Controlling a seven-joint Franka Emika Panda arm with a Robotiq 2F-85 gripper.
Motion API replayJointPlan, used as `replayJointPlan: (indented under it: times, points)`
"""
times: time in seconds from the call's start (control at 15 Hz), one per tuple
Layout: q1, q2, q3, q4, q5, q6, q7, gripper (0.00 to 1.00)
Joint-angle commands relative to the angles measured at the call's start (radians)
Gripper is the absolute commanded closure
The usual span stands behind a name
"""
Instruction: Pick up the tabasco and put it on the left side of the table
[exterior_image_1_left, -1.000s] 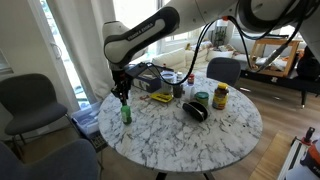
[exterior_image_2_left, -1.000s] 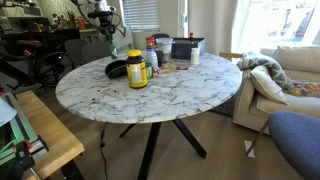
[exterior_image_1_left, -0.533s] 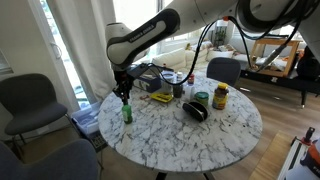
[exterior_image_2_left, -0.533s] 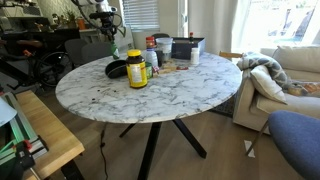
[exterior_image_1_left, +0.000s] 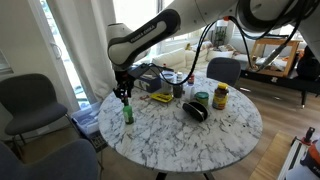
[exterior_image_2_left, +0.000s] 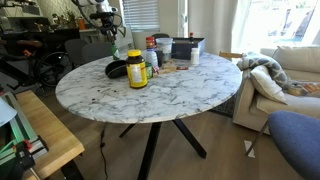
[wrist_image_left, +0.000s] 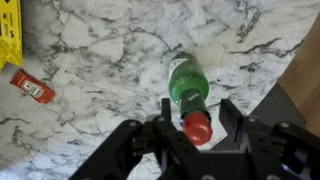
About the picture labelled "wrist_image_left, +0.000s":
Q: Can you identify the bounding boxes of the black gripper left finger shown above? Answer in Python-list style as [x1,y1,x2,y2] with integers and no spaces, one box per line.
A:
[153,97,181,141]

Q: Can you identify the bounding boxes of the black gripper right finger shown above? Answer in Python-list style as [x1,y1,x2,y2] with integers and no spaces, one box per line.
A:
[219,98,246,144]

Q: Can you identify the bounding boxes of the green tabasco bottle red cap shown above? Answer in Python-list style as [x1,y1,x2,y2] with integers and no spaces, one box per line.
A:
[167,52,214,147]

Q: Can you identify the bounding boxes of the black flat floor item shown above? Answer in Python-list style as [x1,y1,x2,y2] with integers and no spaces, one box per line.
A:
[248,82,307,127]

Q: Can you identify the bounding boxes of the red ketchup packet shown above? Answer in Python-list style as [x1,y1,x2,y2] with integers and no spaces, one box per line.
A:
[9,68,56,105]

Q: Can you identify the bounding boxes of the yellow packet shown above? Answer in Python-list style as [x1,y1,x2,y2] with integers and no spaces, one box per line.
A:
[0,0,24,72]

